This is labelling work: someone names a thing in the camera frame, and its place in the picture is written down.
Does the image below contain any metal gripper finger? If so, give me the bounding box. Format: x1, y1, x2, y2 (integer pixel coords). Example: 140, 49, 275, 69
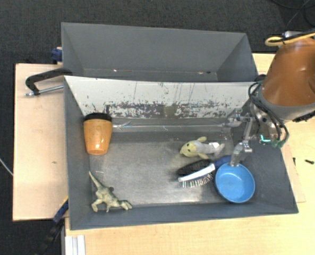
229, 140, 253, 167
222, 108, 253, 129

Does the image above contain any blue bowl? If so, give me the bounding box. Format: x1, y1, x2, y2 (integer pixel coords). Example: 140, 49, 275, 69
214, 162, 256, 204

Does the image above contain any blue and white hairbrush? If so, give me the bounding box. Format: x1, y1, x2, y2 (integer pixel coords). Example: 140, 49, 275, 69
176, 155, 233, 189

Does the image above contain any yellow and grey plush toy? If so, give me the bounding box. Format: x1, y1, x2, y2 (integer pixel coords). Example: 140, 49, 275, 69
179, 136, 226, 160

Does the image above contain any grey metal bin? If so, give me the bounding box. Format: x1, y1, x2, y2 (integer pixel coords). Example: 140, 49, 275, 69
60, 22, 299, 231

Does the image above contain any orange cup with black rim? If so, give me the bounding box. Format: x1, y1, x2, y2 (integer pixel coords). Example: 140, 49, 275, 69
82, 112, 114, 156

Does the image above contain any green toy dinosaur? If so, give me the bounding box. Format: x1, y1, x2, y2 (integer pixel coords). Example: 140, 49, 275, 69
88, 171, 133, 213

